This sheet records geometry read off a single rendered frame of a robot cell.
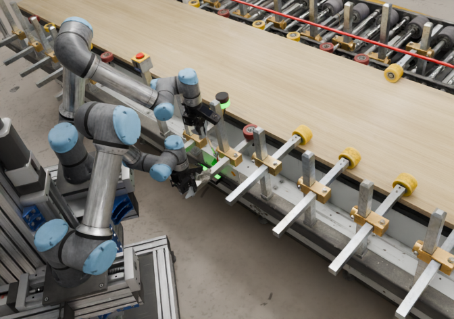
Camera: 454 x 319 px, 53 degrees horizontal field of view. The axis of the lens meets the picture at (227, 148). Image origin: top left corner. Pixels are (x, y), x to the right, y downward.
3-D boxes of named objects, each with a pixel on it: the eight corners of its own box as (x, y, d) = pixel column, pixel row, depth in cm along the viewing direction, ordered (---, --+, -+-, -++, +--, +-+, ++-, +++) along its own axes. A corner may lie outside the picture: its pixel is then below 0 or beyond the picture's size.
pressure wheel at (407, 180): (406, 180, 172) (388, 180, 179) (414, 197, 175) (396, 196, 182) (413, 172, 175) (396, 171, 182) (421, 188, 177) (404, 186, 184)
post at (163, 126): (165, 137, 256) (143, 71, 225) (159, 134, 259) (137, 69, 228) (171, 133, 258) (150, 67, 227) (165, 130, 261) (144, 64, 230)
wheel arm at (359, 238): (336, 276, 156) (336, 271, 153) (327, 271, 158) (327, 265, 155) (409, 187, 178) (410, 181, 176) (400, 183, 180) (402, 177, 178)
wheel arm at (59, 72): (40, 89, 293) (36, 84, 290) (37, 87, 295) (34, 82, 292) (94, 56, 312) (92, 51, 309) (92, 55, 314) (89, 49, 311)
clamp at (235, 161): (236, 167, 215) (234, 160, 211) (215, 155, 223) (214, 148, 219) (243, 160, 217) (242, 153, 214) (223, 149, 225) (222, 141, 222)
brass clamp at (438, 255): (448, 277, 151) (451, 269, 147) (410, 255, 158) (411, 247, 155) (457, 264, 154) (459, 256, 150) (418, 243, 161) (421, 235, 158)
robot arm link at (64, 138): (56, 167, 186) (42, 144, 177) (62, 144, 196) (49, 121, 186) (84, 163, 185) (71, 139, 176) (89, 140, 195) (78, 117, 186)
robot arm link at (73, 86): (55, 142, 193) (53, 30, 157) (61, 119, 204) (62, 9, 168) (84, 146, 195) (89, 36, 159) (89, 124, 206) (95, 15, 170)
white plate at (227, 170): (240, 185, 222) (237, 171, 216) (204, 162, 237) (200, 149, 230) (241, 184, 223) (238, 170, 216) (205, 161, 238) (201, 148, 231)
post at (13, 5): (40, 61, 343) (10, 3, 310) (38, 60, 345) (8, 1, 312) (44, 59, 345) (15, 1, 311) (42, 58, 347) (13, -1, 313)
